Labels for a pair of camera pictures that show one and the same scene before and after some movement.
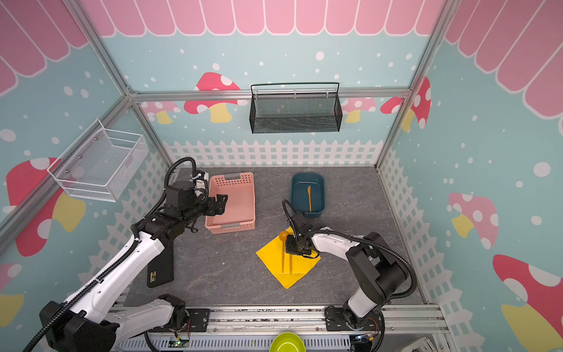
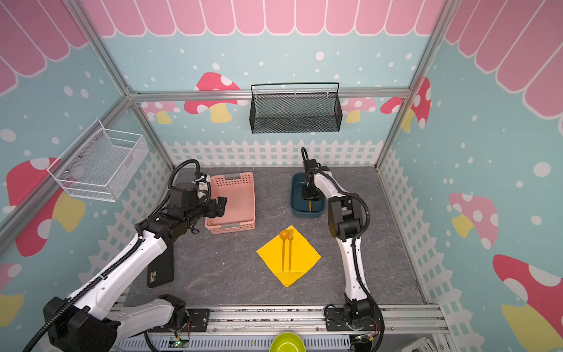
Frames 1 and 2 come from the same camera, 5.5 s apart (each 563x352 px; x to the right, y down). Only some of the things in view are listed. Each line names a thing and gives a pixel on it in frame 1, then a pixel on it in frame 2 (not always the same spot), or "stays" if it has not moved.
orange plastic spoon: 283,237 stays
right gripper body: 297,246 → 309,191
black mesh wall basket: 300,107 stays
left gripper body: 207,207 stays
